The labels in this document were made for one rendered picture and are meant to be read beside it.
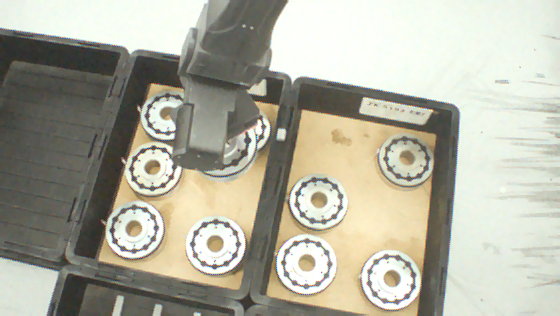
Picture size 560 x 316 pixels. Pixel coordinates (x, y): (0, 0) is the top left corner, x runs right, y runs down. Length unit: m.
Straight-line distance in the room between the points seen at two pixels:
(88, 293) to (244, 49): 0.61
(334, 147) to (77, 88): 0.52
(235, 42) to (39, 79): 0.73
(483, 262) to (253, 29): 0.81
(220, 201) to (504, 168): 0.62
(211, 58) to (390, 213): 0.56
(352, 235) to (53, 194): 0.55
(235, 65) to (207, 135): 0.08
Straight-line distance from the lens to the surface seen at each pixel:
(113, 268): 0.90
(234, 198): 0.99
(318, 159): 1.02
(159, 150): 1.01
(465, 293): 1.15
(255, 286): 0.85
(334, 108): 1.03
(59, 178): 1.08
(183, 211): 0.99
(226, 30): 0.49
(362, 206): 1.00
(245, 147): 0.80
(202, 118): 0.57
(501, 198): 1.23
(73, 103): 1.13
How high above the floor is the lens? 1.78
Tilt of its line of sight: 69 degrees down
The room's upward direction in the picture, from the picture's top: 2 degrees clockwise
